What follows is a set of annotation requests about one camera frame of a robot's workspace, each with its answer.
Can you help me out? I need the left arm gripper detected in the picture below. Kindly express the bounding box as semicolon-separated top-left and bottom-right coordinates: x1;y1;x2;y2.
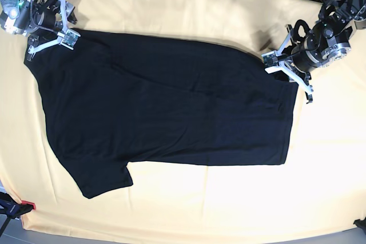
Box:
276;24;321;104

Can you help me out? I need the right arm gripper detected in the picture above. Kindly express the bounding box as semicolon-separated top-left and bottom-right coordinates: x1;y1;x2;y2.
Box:
26;0;69;61

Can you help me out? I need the black T-shirt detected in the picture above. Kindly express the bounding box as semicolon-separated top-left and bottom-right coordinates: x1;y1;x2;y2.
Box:
24;30;298;199

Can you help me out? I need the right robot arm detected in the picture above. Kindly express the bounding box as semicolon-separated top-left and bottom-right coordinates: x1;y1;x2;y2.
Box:
1;0;80;61

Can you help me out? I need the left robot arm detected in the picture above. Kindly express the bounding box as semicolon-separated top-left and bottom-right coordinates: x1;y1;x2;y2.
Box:
278;0;365;103

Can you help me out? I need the black red table clamp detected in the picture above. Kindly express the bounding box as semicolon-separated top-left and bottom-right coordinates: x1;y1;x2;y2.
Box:
1;192;35;219

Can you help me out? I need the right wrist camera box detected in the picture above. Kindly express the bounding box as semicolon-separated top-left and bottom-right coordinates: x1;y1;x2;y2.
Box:
59;29;80;50

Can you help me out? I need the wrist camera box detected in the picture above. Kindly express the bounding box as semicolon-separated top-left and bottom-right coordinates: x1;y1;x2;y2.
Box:
59;29;80;50
261;51;281;74

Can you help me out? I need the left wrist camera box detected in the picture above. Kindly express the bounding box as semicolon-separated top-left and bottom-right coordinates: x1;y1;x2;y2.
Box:
261;51;281;74

